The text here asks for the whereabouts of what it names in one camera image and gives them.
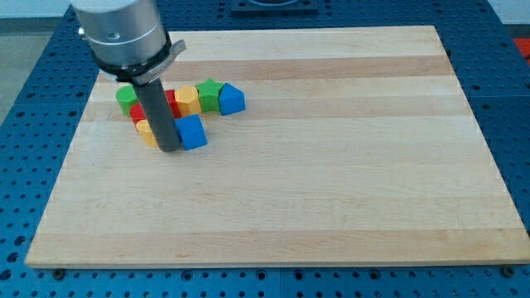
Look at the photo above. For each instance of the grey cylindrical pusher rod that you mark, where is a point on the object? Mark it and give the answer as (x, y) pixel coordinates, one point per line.
(153, 101)

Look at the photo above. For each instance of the blue cube block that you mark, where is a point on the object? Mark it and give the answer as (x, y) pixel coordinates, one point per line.
(191, 132)

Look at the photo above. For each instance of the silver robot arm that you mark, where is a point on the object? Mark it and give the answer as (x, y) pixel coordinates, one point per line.
(129, 41)

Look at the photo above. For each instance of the yellow hexagon block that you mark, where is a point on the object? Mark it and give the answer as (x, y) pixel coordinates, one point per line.
(188, 100)

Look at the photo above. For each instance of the red block behind rod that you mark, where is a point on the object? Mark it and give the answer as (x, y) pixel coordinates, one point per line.
(171, 99)

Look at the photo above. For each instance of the black clamp with metal lever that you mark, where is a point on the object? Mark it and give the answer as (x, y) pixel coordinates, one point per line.
(147, 71)

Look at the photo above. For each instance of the red block left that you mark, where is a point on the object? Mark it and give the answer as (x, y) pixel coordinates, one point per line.
(136, 113)

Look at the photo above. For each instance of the green cylinder block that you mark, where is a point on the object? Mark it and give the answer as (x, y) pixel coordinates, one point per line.
(126, 98)

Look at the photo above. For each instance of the yellow block front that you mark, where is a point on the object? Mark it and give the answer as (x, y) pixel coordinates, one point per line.
(145, 133)

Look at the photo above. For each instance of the green star block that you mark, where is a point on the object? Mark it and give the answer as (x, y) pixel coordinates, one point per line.
(209, 92)

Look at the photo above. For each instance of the blue pentagon block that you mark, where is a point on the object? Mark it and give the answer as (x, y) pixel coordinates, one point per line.
(231, 100)

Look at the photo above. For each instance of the wooden board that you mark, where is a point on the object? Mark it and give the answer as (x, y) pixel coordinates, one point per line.
(357, 148)

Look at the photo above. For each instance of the red object right edge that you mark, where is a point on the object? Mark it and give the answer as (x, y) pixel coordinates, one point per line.
(523, 45)

